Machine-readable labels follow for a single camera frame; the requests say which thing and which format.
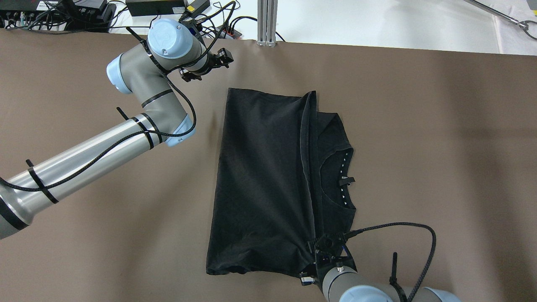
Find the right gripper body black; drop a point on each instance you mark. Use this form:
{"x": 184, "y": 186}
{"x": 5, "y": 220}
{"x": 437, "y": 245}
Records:
{"x": 329, "y": 259}

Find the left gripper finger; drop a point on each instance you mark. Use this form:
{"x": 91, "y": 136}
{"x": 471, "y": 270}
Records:
{"x": 188, "y": 76}
{"x": 223, "y": 58}

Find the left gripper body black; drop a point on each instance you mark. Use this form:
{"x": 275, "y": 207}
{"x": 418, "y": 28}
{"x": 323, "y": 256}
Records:
{"x": 211, "y": 63}

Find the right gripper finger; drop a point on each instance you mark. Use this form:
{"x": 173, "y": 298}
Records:
{"x": 307, "y": 279}

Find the black graphic t-shirt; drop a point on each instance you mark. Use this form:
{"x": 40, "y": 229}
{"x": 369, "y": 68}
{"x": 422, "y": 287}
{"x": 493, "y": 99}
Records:
{"x": 282, "y": 183}

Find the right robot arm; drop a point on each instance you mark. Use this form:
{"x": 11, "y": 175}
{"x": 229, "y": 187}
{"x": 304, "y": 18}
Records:
{"x": 335, "y": 273}

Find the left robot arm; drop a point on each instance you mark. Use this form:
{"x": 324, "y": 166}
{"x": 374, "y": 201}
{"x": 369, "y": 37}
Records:
{"x": 142, "y": 71}

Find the red black power strip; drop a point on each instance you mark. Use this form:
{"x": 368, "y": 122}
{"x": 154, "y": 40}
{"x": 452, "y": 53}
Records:
{"x": 210, "y": 31}

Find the black power adapter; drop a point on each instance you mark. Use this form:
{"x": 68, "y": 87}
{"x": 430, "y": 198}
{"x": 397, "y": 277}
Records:
{"x": 155, "y": 7}

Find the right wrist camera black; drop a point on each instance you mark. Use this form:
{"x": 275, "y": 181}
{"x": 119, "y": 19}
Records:
{"x": 331, "y": 243}

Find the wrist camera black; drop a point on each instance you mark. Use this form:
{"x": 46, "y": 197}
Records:
{"x": 331, "y": 243}
{"x": 192, "y": 25}

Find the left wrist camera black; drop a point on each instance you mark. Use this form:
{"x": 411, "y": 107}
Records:
{"x": 192, "y": 25}

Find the aluminium frame post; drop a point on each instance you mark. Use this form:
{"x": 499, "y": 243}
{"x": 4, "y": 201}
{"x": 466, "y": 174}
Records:
{"x": 266, "y": 22}

